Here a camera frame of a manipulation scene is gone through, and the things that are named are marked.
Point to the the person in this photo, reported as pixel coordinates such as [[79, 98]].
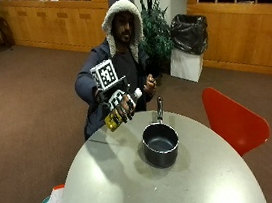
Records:
[[124, 59]]

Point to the wooden cabinet wall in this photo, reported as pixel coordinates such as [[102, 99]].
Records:
[[55, 23]]

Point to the red chair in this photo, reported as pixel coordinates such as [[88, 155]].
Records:
[[233, 123]]

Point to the white marker cube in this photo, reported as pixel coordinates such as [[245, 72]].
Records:
[[105, 74]]

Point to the potted green plant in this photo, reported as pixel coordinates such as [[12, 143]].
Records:
[[156, 35]]

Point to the white bin with black bag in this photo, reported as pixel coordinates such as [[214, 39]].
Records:
[[187, 46]]

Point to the yellow liquid bottle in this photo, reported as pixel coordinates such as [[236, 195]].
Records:
[[121, 112]]

